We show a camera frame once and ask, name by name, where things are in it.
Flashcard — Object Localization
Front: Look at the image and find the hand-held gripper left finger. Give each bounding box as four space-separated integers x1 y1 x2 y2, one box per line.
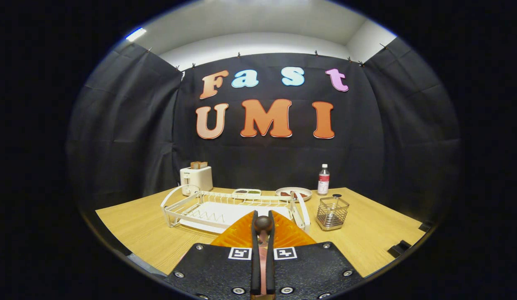
165 210 263 300

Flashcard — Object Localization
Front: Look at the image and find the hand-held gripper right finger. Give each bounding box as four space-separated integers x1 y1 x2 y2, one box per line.
265 210 363 300

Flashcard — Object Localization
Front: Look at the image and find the metal wire basket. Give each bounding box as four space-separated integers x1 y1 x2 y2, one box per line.
316 196 350 231

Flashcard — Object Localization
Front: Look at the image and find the white wire dish rack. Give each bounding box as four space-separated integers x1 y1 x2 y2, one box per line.
160 185 311 234

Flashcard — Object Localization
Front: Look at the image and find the brown handled spoon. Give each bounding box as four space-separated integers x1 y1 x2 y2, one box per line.
253 215 273 298

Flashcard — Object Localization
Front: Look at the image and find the white plate with meat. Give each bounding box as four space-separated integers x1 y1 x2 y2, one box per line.
275 187 313 202

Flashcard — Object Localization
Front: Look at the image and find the clear red label bottle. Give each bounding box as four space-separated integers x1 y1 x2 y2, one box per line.
317 164 330 196

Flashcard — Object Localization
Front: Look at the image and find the cream toaster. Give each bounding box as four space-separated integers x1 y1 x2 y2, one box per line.
180 166 214 196

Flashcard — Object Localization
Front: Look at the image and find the black backdrop cloth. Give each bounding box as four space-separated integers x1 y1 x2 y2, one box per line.
67 37 461 225

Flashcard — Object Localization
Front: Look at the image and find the ceiling light panel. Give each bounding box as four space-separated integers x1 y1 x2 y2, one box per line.
125 27 147 42

